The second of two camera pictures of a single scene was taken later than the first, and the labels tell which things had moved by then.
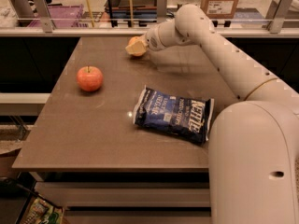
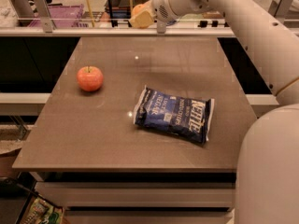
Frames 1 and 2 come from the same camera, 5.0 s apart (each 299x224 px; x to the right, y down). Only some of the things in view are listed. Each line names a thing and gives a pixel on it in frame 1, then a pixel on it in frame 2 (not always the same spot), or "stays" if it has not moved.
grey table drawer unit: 128,197 stays
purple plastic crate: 63,17 stays
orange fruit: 137,46 → 138,8
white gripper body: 152,41 → 161,7
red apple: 90,78 stays
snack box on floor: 38,210 stays
